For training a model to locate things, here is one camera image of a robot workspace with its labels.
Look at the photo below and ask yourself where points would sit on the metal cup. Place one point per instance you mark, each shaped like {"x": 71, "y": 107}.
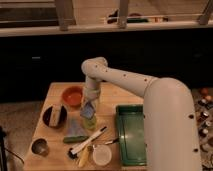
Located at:
{"x": 40, "y": 147}

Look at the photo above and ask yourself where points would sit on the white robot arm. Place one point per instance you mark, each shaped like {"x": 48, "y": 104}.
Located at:
{"x": 170, "y": 128}

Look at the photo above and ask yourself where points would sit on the green tray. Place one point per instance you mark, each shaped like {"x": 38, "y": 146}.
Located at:
{"x": 130, "y": 130}

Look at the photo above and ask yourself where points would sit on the white round lid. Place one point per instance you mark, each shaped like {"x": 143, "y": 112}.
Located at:
{"x": 102, "y": 155}

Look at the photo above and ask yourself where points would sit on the dark bowl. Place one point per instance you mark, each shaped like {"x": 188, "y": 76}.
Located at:
{"x": 47, "y": 113}

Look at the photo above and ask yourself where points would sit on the orange bowl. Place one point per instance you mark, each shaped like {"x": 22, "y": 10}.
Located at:
{"x": 72, "y": 96}

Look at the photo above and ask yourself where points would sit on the yellow banana toy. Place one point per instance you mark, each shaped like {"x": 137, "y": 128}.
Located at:
{"x": 84, "y": 157}

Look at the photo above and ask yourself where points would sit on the green plastic cup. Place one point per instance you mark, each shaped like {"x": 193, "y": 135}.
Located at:
{"x": 90, "y": 124}

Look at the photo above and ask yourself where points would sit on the white block in bowl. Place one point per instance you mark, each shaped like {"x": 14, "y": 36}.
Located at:
{"x": 55, "y": 115}

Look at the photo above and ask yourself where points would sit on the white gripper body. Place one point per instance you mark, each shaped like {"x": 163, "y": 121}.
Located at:
{"x": 91, "y": 91}

